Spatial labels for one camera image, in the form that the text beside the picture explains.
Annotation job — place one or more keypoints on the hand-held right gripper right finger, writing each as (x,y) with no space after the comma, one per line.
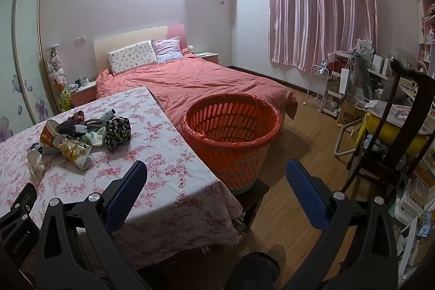
(304,189)

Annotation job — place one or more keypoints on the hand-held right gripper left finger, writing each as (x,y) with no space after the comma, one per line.
(131,188)

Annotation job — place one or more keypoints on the black floral pouch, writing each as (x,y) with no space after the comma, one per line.
(117,133)

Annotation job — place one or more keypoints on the white paper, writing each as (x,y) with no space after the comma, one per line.
(34,164)

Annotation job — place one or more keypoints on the yellow snack packet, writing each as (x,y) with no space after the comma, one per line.
(73,151)

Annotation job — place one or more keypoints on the brown hair clip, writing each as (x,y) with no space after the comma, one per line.
(93,123)

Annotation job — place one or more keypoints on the orange plastic laundry basket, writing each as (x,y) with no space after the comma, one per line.
(238,154)

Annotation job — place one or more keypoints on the blue tube with black cap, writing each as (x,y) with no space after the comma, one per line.
(108,114)

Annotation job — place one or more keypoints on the brown scrunchie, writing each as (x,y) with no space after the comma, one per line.
(79,116)

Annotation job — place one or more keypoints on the black mesh net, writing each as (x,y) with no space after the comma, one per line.
(64,127)

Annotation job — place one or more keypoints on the white orange packet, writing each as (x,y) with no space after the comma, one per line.
(47,135)

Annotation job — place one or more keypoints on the dark wooden stool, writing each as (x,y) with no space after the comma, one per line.
(255,195)

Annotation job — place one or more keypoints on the brown slipper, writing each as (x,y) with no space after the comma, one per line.
(277,252)

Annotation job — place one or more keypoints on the white trolley shelf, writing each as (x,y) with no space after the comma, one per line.
(334,99)

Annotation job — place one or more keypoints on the person's leg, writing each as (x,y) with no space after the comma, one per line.
(251,271)

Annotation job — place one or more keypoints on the pink nightstand with mugs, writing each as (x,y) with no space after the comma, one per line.
(83,96)

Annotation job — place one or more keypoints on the yellow cushion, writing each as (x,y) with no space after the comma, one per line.
(394,134)

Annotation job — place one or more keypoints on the yellow plush toy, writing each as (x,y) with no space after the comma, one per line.
(65,99)

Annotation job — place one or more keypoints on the white storage box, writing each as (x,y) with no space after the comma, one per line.
(413,208)

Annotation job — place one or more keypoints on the white paper bag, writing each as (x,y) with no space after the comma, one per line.
(346,81)

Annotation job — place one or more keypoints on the dark green mug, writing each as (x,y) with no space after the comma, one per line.
(79,82)

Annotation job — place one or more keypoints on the printed paper sheet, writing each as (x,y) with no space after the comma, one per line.
(401,115)

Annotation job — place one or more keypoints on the grey office chair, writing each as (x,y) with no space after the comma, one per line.
(362,72)

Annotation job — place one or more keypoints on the white floral pillow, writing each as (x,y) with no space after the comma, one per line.
(132,57)

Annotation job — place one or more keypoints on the bed with pink duvet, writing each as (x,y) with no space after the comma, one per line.
(210,79)

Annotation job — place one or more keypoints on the hanging plush toys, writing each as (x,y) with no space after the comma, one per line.
(57,69)

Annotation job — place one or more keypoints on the dark wooden chair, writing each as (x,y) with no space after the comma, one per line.
(413,99)

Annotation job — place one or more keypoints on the pink striped pillow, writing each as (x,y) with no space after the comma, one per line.
(167,49)

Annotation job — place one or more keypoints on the beige and pink headboard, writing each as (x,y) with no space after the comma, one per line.
(112,40)

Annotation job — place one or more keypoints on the wardrobe with flower doors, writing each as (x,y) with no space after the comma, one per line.
(27,55)

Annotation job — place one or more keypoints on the pink curtain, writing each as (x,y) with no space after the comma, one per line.
(319,4)

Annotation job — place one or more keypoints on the white bookshelf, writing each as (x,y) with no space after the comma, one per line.
(428,25)

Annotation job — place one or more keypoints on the white tube frame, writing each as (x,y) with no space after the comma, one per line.
(340,144)

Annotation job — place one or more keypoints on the white wall socket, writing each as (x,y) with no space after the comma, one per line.
(81,39)

